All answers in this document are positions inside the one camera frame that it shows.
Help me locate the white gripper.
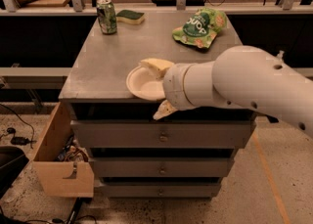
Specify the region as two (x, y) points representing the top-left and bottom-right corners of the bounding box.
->
(139, 58), (195, 120)

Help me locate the white paper bowl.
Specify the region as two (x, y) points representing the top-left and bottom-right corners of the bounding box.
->
(126, 67), (165, 101)

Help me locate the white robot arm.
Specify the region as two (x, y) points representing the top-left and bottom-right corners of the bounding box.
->
(139, 45), (313, 137)

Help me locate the green soda can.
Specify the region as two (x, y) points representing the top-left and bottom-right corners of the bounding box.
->
(96, 0), (117, 34)

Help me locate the top grey drawer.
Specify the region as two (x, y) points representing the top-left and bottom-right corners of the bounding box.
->
(71, 120), (255, 149)

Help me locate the grey drawer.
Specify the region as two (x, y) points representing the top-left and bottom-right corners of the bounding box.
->
(91, 157), (234, 177)
(71, 120), (255, 149)
(99, 183), (221, 198)

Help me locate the grey drawer cabinet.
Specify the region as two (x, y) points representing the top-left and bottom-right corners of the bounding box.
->
(60, 12), (255, 188)

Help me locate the green chip bag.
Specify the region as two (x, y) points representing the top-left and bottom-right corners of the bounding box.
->
(172, 8), (227, 49)

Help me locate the middle grey drawer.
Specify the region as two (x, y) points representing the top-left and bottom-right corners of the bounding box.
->
(91, 157), (234, 177)

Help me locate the green yellow sponge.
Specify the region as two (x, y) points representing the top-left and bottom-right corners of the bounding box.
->
(116, 10), (145, 24)

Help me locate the bottom grey drawer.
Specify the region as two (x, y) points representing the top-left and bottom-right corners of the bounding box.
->
(99, 183), (221, 198)

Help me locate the wooden open drawer box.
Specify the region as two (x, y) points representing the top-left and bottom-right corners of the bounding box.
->
(32, 103), (94, 198)

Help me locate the black power adapter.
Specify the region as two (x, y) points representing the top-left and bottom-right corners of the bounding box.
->
(11, 137), (30, 146)

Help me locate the black chair seat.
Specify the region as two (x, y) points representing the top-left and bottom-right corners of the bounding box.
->
(0, 146), (28, 199)

